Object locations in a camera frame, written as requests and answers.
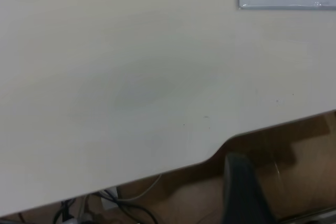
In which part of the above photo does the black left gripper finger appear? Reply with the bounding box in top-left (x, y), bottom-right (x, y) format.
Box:
top-left (222, 153), bottom-right (277, 224)

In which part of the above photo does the white box under table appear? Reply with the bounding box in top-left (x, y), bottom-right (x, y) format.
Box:
top-left (101, 186), bottom-right (119, 210)

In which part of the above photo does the thin white cable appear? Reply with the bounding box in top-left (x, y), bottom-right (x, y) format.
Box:
top-left (118, 173), bottom-right (162, 202)

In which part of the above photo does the thin black cable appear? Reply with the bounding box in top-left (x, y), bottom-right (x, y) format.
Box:
top-left (114, 197), bottom-right (159, 224)

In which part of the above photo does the black cable bundle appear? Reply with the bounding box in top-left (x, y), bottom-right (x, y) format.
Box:
top-left (53, 198), bottom-right (77, 224)

